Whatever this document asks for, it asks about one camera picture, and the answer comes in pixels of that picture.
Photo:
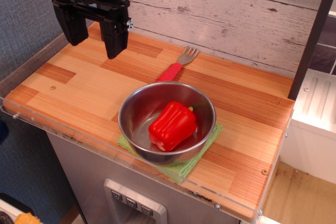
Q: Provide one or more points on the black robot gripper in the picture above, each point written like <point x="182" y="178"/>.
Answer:
<point x="113" y="16"/>

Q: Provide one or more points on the red-handled metal fork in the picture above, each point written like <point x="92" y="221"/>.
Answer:
<point x="187" y="56"/>

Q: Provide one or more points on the stainless steel bowl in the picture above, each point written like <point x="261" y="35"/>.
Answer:
<point x="145" y="104"/>

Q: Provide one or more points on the red bell pepper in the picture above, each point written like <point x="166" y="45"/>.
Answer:
<point x="175" y="124"/>

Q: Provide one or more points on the clear acrylic table guard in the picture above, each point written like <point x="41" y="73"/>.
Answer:
<point x="234" y="172"/>

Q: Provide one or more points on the grey cabinet with button panel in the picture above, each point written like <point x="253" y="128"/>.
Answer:
<point x="114" y="190"/>

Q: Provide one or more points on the green cloth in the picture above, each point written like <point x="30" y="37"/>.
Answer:
<point x="180" y="171"/>

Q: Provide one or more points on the yellow object bottom left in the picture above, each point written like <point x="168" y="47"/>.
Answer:
<point x="27" y="218"/>

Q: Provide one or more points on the white toy sink unit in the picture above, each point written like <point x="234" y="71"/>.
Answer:
<point x="309" y="145"/>

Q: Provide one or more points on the dark right shelf post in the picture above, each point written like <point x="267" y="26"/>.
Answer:
<point x="315" y="33"/>

